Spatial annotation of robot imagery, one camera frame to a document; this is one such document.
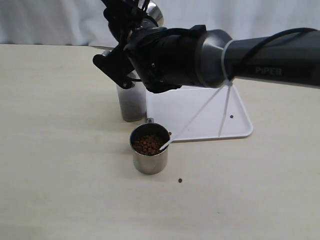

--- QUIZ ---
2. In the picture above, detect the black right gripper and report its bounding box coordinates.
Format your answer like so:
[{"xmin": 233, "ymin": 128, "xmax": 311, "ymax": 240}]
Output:
[{"xmin": 92, "ymin": 7, "xmax": 207, "ymax": 94}]

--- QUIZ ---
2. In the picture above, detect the steel cup with pellets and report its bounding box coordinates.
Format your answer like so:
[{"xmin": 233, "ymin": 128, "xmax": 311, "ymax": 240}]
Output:
[{"xmin": 129, "ymin": 118, "xmax": 171, "ymax": 175}]

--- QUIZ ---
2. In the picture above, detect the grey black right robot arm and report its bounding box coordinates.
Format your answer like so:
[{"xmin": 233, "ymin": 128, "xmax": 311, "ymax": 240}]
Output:
[{"xmin": 93, "ymin": 10, "xmax": 320, "ymax": 94}]

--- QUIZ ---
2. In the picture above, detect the translucent plastic tall container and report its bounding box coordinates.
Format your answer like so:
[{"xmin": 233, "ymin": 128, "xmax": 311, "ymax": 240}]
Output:
[{"xmin": 101, "ymin": 49, "xmax": 148, "ymax": 123}]

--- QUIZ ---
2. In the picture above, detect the white curtain backdrop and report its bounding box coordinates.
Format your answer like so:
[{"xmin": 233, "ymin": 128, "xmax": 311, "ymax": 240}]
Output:
[{"xmin": 0, "ymin": 0, "xmax": 320, "ymax": 47}]

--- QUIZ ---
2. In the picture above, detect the white zip tie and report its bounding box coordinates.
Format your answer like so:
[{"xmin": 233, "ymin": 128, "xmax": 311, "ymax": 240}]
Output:
[{"xmin": 160, "ymin": 40, "xmax": 233, "ymax": 151}]

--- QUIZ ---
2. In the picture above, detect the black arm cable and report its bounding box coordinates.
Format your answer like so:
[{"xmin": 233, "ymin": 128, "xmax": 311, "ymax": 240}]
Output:
[{"xmin": 231, "ymin": 27, "xmax": 320, "ymax": 76}]

